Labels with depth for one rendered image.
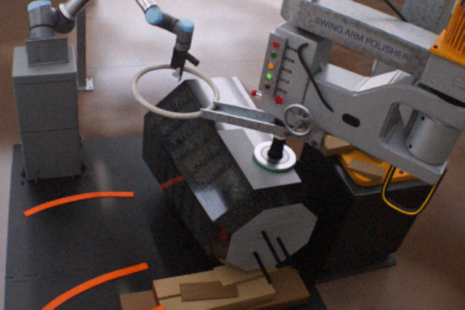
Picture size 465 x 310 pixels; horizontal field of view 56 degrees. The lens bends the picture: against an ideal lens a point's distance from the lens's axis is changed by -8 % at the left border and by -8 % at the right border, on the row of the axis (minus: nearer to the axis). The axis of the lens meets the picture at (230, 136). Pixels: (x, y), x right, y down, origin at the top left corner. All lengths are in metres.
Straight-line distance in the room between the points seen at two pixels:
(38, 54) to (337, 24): 1.85
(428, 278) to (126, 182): 2.19
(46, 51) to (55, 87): 0.23
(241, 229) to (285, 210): 0.23
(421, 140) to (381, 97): 0.24
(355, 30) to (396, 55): 0.18
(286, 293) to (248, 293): 0.28
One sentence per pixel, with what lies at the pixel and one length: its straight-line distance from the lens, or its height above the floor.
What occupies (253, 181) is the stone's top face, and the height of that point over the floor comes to 0.85.
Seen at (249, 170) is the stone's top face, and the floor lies 0.85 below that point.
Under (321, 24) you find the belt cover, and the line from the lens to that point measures 1.86.
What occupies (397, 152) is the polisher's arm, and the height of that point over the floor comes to 1.25.
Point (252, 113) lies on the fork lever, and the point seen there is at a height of 1.00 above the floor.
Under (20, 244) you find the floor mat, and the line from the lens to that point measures 3.01.
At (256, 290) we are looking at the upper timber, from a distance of 2.60.
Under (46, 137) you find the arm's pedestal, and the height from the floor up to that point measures 0.37.
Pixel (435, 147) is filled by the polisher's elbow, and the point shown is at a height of 1.35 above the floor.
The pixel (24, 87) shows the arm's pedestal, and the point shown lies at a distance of 2.97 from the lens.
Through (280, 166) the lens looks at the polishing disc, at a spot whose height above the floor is 0.87.
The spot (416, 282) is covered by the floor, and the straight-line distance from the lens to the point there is 3.30.
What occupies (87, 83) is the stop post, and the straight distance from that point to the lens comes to 4.43.
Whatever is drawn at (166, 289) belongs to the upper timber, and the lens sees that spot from 2.53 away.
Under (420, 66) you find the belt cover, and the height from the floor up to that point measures 1.64.
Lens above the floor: 2.29
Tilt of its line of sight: 36 degrees down
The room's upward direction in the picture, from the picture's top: 11 degrees clockwise
